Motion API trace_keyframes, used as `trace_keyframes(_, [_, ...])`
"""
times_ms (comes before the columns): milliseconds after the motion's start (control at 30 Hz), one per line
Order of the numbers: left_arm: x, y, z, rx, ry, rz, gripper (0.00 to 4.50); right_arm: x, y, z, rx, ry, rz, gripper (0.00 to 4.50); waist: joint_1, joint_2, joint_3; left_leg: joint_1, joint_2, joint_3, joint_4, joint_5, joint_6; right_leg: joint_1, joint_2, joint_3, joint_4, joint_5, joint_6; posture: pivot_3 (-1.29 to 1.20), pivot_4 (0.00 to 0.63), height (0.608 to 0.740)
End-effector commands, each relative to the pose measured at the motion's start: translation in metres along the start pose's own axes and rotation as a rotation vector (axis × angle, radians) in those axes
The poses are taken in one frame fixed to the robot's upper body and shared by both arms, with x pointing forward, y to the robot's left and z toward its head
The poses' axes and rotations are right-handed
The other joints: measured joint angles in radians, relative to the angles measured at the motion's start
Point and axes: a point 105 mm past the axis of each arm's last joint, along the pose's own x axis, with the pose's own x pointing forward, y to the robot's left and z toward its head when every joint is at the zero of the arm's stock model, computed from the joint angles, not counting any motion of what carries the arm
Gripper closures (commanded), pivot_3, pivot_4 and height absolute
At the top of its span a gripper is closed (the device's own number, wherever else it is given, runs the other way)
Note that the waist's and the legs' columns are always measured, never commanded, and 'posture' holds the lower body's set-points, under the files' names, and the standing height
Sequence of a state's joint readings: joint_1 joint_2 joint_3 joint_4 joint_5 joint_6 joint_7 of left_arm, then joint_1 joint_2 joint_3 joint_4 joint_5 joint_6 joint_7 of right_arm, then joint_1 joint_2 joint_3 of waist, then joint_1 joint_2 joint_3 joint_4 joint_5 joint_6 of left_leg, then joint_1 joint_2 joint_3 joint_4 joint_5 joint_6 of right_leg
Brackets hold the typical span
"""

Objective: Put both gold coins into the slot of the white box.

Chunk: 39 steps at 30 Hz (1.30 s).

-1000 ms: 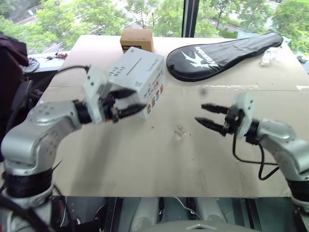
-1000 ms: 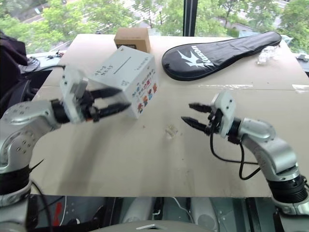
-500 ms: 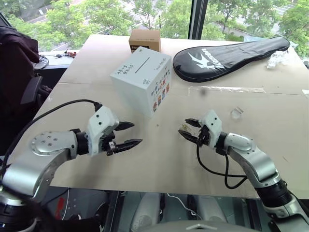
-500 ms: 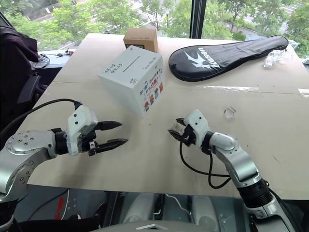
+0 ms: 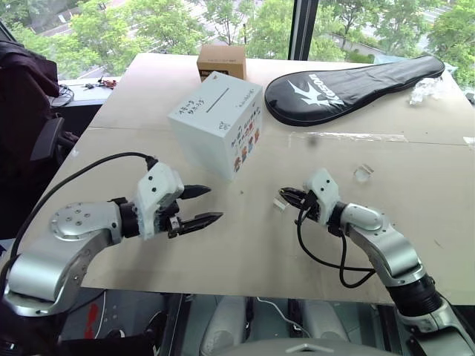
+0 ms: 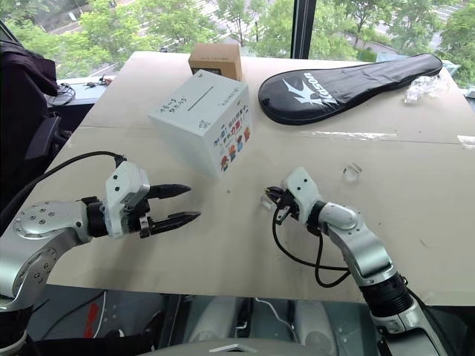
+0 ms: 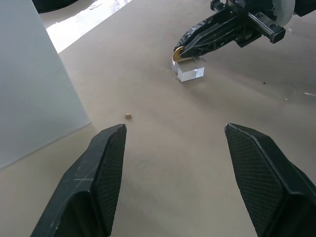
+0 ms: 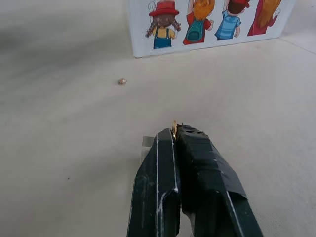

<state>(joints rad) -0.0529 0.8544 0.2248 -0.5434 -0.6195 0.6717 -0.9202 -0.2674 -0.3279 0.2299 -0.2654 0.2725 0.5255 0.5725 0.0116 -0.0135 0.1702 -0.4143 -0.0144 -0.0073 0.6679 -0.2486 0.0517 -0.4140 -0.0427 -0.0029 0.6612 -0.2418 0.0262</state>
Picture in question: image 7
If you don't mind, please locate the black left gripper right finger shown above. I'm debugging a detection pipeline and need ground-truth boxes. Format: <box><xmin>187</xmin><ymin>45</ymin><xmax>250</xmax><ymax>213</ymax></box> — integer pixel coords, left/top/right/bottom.
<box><xmin>224</xmin><ymin>122</ymin><xmax>316</xmax><ymax>237</ymax></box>

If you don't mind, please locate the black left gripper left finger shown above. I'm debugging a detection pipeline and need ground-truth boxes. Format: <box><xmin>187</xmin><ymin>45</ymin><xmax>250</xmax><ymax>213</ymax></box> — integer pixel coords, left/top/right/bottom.
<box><xmin>31</xmin><ymin>124</ymin><xmax>127</xmax><ymax>237</ymax></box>

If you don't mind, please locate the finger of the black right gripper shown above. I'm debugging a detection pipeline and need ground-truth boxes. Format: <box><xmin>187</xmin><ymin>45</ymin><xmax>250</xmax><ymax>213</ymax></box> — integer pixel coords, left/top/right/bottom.
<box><xmin>181</xmin><ymin>15</ymin><xmax>250</xmax><ymax>59</ymax></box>
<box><xmin>173</xmin><ymin>11</ymin><xmax>233</xmax><ymax>49</ymax></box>

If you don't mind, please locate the gold ring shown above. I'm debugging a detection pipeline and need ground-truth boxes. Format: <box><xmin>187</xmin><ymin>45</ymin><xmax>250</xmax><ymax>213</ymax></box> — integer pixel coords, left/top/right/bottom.
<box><xmin>172</xmin><ymin>46</ymin><xmax>185</xmax><ymax>62</ymax></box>

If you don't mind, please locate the white box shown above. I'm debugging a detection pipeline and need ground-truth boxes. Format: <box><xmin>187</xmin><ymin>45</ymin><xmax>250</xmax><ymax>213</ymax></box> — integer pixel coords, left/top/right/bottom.
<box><xmin>0</xmin><ymin>0</ymin><xmax>91</xmax><ymax>171</ymax></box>

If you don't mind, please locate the clear acrylic block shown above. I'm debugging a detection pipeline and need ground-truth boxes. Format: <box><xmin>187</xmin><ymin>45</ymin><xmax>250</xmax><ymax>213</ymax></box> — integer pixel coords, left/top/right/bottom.
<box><xmin>171</xmin><ymin>56</ymin><xmax>205</xmax><ymax>83</ymax></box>

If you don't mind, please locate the dark round object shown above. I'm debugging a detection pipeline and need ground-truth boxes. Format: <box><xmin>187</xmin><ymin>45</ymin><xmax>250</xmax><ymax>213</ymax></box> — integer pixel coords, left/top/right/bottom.
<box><xmin>32</xmin><ymin>0</ymin><xmax>78</xmax><ymax>14</ymax></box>

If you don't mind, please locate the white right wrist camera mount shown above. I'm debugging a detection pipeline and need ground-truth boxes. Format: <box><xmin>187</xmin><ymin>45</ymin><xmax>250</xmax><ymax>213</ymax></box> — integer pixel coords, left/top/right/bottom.
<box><xmin>271</xmin><ymin>0</ymin><xmax>296</xmax><ymax>27</ymax></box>

